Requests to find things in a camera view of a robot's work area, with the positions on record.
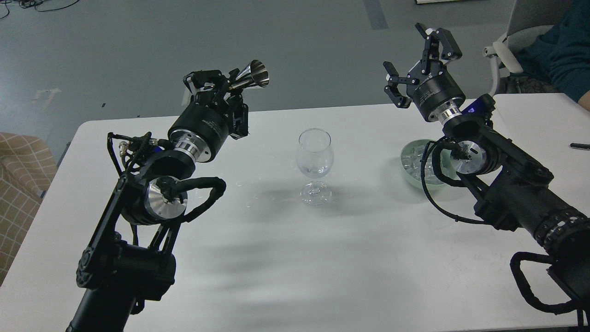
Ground green bowl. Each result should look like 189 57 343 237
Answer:
400 139 453 190

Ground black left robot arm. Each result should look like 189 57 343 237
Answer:
67 59 270 332

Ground black floor cables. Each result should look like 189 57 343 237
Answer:
0 0 80 19

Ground person in teal sweater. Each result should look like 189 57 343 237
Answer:
505 0 590 111

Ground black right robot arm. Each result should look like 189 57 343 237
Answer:
383 23 590 332

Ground black pen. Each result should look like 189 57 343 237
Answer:
569 143 590 151

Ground white office chair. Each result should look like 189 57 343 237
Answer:
483 0 572 96

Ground clear ice cubes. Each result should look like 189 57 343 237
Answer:
401 140 439 184

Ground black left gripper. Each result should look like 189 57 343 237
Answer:
168 70 249 163

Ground beige checked cushion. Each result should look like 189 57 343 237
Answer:
0 132 58 282

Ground clear wine glass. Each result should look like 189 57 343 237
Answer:
296 128 334 206

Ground steel cocktail jigger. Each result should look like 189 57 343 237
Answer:
229 59 270 90

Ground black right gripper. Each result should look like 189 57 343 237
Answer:
383 23 466 122

